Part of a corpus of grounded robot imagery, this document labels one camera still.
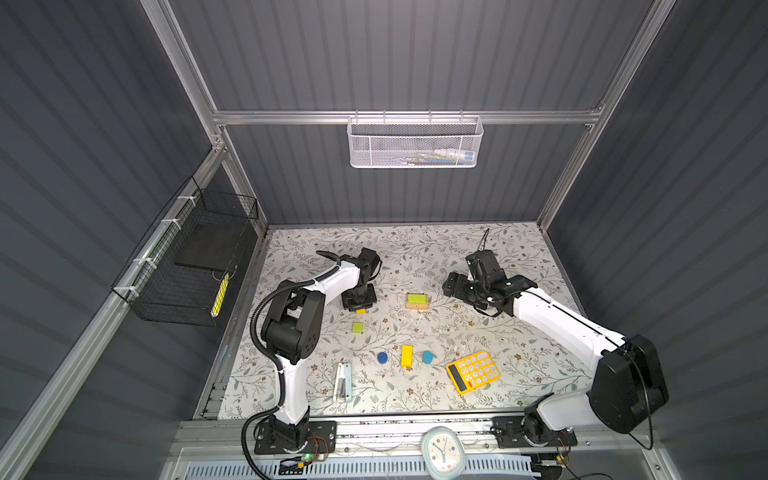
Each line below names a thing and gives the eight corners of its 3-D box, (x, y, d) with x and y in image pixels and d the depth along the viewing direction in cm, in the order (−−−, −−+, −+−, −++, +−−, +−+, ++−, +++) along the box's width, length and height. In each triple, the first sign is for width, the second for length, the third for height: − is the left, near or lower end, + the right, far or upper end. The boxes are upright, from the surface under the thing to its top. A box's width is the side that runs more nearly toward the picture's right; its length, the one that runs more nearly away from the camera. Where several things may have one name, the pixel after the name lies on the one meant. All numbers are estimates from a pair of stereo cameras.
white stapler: (334, 402, 81) (333, 399, 79) (338, 366, 87) (337, 362, 85) (351, 402, 81) (350, 399, 79) (354, 366, 87) (353, 362, 85)
